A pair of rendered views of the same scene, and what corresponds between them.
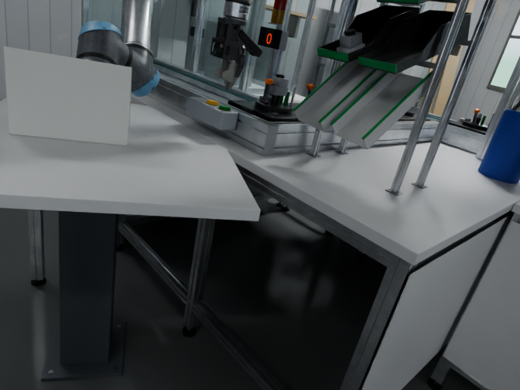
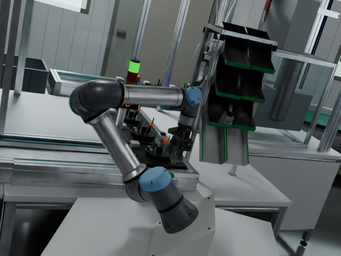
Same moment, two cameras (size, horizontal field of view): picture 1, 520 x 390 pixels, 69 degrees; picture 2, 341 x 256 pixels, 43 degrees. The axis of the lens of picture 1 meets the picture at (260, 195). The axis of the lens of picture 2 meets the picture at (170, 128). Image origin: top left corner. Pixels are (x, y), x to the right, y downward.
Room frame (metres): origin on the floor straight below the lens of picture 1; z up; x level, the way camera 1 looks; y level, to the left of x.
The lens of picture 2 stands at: (0.66, 1.98, 1.82)
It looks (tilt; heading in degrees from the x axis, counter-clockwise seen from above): 18 degrees down; 290
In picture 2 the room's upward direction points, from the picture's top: 15 degrees clockwise
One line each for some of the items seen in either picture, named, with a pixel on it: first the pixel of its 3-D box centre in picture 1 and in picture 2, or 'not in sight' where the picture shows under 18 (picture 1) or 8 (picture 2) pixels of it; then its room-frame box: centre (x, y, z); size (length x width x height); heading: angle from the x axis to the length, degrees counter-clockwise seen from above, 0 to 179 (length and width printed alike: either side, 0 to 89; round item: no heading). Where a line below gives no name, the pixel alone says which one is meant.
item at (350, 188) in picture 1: (335, 138); (128, 141); (1.74, -0.29, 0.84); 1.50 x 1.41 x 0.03; 47
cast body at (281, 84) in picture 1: (280, 84); (161, 138); (1.42, 0.01, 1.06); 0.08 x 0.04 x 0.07; 137
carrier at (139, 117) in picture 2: not in sight; (131, 113); (1.78, -0.32, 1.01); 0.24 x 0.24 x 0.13; 47
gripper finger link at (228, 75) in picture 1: (228, 76); (179, 157); (1.24, 0.18, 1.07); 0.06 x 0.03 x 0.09; 137
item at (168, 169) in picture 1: (111, 138); (175, 240); (1.07, 0.47, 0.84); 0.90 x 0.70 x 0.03; 20
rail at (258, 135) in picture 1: (195, 104); (112, 176); (1.49, 0.32, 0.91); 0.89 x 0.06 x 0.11; 47
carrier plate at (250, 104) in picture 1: (272, 111); (157, 156); (1.42, 0.02, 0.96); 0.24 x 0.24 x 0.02; 47
